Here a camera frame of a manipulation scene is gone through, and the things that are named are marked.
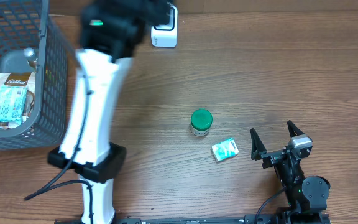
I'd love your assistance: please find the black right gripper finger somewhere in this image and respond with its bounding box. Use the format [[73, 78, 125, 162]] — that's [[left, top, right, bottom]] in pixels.
[[287, 120, 304, 138], [250, 128, 267, 161]]

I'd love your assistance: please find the yellow oil bottle silver cap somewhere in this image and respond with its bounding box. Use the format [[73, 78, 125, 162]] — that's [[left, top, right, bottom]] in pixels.
[[23, 47, 38, 71]]

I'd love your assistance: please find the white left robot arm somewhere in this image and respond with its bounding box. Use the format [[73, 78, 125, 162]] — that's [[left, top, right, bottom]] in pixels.
[[48, 1, 173, 223]]

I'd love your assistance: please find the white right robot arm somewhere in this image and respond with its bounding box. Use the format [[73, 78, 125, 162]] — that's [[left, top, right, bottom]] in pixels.
[[244, 120, 331, 224]]

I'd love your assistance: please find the teal tissue pack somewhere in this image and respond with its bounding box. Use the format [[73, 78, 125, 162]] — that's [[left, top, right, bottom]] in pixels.
[[211, 138, 239, 162]]

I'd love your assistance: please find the green lid jar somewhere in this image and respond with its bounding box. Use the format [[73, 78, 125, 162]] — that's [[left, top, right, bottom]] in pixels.
[[190, 108, 213, 136]]

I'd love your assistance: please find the grey plastic mesh basket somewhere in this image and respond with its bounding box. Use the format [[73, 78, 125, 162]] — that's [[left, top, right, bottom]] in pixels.
[[0, 1, 68, 150]]

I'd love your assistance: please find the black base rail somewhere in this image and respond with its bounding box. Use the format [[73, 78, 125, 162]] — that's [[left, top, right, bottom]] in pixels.
[[55, 215, 332, 224]]

